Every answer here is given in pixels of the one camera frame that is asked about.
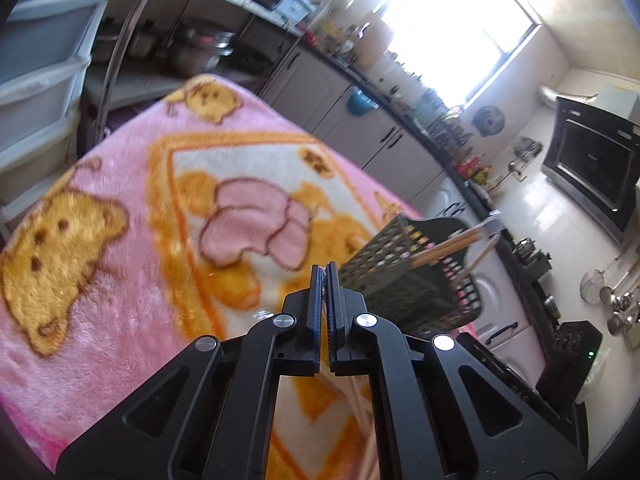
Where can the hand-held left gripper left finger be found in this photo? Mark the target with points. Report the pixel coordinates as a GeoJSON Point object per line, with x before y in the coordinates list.
{"type": "Point", "coordinates": [316, 332]}

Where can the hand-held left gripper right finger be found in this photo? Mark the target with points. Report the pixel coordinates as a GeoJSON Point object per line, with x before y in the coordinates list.
{"type": "Point", "coordinates": [336, 332]}

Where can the dark perforated utensil holder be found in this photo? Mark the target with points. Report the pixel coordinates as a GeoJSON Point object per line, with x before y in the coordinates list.
{"type": "Point", "coordinates": [390, 280]}

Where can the steel ladle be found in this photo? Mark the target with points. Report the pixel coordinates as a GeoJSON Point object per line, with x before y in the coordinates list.
{"type": "Point", "coordinates": [617, 322]}
{"type": "Point", "coordinates": [607, 294]}

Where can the metal mesh strainer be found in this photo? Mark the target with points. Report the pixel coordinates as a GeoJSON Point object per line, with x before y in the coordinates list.
{"type": "Point", "coordinates": [592, 285]}

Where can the steel kettle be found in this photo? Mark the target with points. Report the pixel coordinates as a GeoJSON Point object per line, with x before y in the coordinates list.
{"type": "Point", "coordinates": [524, 249]}

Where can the black kitchen countertop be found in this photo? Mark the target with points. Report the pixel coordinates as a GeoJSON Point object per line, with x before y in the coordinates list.
{"type": "Point", "coordinates": [475, 195]}

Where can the black range hood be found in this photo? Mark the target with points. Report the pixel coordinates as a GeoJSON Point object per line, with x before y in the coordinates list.
{"type": "Point", "coordinates": [590, 160]}

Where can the pink printed bear blanket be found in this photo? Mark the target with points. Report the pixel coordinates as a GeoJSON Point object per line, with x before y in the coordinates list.
{"type": "Point", "coordinates": [125, 285]}

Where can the cluster of sauce bottles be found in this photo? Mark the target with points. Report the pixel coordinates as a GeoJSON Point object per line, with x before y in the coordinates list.
{"type": "Point", "coordinates": [470, 165]}

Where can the blue plastic basin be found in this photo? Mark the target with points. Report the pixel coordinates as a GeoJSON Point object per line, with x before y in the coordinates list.
{"type": "Point", "coordinates": [362, 102]}

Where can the white kitchen cabinets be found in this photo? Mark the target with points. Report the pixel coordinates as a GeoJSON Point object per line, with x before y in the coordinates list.
{"type": "Point", "coordinates": [320, 90]}

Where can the black wok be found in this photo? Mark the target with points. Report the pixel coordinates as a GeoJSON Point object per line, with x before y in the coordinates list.
{"type": "Point", "coordinates": [250, 62]}

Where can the large steel pot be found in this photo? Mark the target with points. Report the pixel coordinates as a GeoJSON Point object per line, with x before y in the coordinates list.
{"type": "Point", "coordinates": [200, 50]}

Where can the bright kitchen window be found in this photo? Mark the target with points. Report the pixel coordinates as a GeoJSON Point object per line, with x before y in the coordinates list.
{"type": "Point", "coordinates": [450, 20]}

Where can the small steel pot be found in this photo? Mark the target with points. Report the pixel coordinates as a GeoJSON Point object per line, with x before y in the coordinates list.
{"type": "Point", "coordinates": [142, 42]}

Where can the metal shelf rack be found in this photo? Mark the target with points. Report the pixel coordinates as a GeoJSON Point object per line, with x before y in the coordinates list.
{"type": "Point", "coordinates": [114, 60]}

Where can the white plastic drawer unit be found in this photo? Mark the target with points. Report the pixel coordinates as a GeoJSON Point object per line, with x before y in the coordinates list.
{"type": "Point", "coordinates": [40, 85]}

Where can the wall rack of steel utensils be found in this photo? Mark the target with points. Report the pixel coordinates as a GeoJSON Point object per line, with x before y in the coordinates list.
{"type": "Point", "coordinates": [525, 152]}

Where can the round wall vent fan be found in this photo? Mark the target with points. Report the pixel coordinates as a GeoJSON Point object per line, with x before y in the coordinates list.
{"type": "Point", "coordinates": [487, 120]}

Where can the silver exhaust duct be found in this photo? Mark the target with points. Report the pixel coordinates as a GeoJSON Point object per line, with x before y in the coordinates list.
{"type": "Point", "coordinates": [550, 94]}

